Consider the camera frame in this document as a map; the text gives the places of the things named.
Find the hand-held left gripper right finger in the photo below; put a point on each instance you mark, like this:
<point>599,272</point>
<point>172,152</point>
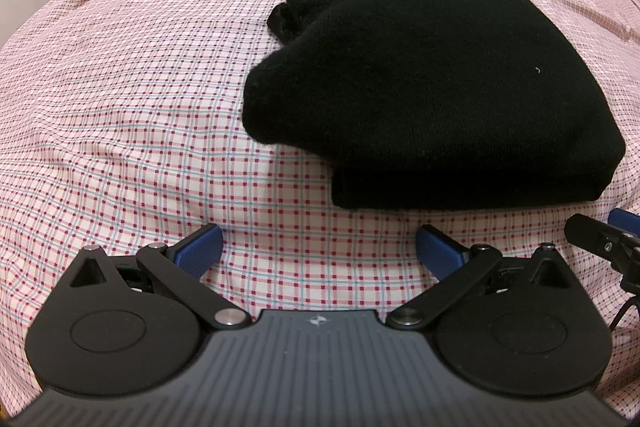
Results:
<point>440,248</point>

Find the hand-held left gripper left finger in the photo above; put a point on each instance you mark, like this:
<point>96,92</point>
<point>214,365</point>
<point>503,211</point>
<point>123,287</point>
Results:
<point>200,250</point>

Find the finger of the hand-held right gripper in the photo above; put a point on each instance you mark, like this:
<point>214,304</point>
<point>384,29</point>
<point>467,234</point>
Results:
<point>590,233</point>
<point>626,220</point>

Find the black knit sweater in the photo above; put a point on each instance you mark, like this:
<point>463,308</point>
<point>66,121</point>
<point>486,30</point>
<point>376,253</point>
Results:
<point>430,77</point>

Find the pink checked bedsheet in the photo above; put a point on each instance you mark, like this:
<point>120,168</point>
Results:
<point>125,107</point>

